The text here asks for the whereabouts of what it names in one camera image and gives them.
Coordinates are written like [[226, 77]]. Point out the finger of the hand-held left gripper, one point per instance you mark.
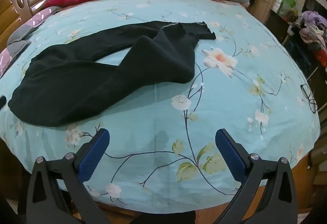
[[2, 102]]

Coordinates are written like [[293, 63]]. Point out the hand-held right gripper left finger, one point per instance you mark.
[[95, 152]]

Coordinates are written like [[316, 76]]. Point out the black-framed eyeglasses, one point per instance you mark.
[[308, 97]]

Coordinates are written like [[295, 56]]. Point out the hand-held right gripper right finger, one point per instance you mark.
[[228, 155]]

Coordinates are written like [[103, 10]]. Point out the pile of clothes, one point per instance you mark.
[[315, 32]]

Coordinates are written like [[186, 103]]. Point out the grey striped pillow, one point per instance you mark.
[[18, 40]]

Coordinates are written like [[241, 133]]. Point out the black pants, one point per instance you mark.
[[76, 80]]

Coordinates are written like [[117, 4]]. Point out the light blue floral bedsheet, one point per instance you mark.
[[230, 101]]

